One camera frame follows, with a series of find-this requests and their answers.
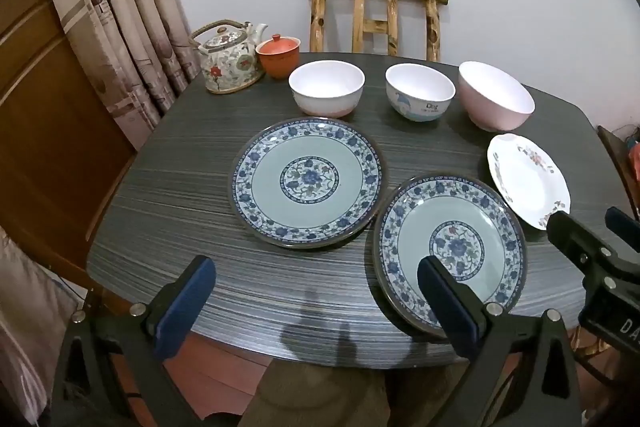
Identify white bowl with blue print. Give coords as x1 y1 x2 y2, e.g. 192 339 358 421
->
385 63 457 122

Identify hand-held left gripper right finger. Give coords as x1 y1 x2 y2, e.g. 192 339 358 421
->
417 255 583 427

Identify person's trousers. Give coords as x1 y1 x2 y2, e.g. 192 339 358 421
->
240 357 481 427

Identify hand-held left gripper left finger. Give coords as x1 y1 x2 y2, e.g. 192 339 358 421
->
50 255 217 427

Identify floral ceramic teapot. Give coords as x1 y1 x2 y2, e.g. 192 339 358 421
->
189 19 269 95

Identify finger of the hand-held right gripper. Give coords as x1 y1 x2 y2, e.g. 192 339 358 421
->
605 207 640 253
546 209 640 308

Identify blue floral plate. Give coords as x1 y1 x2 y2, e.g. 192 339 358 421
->
369 173 528 342
229 118 388 250

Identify orange lidded cup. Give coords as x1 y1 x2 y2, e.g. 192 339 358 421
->
255 34 302 80

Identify beige patterned curtain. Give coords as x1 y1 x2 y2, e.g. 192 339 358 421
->
40 0 206 152

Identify white floral plate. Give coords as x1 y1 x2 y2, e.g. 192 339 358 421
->
486 133 572 232

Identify brown wooden cabinet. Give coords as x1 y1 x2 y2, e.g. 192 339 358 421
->
0 0 166 308

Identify white bowl with pink base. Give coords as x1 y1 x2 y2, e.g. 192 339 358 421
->
288 61 366 118

